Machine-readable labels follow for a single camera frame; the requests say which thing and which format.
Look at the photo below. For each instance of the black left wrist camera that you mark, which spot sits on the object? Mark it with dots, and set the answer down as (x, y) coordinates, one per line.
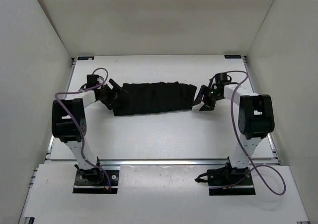
(91, 81)

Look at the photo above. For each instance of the blue label sticker right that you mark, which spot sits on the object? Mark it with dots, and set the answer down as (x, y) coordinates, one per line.
(232, 56)

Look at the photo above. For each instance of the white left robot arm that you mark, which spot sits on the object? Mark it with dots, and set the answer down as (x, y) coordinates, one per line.
(69, 121)

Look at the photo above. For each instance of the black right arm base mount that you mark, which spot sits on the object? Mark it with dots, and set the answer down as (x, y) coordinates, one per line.
(221, 182)

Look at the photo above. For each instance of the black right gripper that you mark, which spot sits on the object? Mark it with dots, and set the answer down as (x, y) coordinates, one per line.
(204, 90)

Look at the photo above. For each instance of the aluminium table rail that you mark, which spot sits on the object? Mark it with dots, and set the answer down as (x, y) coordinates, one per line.
(163, 162)

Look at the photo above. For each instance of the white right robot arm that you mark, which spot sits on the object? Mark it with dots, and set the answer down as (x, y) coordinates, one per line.
(255, 117)

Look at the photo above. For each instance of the blue label sticker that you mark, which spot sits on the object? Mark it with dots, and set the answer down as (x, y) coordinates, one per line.
(232, 56)
(85, 58)

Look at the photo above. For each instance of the blue label sticker left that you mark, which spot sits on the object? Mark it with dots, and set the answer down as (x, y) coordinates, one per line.
(85, 58)

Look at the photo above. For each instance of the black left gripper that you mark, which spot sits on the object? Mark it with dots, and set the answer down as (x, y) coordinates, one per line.
(110, 103)

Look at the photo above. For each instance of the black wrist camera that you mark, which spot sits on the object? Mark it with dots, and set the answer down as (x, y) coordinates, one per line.
(91, 81)
(220, 79)

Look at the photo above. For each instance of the black pleated skirt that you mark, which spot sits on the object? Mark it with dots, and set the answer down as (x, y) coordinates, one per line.
(151, 98)

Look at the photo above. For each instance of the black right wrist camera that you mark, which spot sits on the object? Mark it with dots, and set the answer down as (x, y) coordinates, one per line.
(220, 79)

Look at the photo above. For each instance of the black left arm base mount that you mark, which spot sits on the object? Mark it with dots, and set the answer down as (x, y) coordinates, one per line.
(94, 181)

